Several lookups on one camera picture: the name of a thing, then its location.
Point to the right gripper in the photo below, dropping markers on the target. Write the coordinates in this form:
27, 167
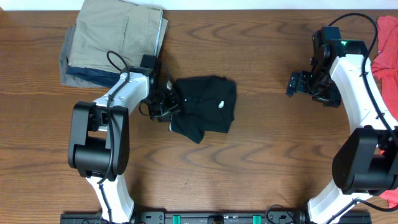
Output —
332, 98

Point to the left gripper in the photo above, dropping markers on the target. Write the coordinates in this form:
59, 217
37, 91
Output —
175, 106

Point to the black polo shirt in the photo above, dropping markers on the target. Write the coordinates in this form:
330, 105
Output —
207, 104

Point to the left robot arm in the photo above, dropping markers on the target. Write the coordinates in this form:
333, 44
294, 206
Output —
99, 150

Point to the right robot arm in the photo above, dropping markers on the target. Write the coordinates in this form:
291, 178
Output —
366, 164

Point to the navy folded garment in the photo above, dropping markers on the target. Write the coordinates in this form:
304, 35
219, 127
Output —
98, 77

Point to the red shirt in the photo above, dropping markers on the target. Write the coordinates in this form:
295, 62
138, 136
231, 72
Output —
384, 66

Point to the beige folded trousers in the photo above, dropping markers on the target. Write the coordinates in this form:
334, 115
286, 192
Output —
123, 27

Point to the grey folded garment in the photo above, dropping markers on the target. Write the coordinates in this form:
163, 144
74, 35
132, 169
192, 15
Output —
66, 79

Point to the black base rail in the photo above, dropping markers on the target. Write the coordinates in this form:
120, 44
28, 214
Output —
277, 217

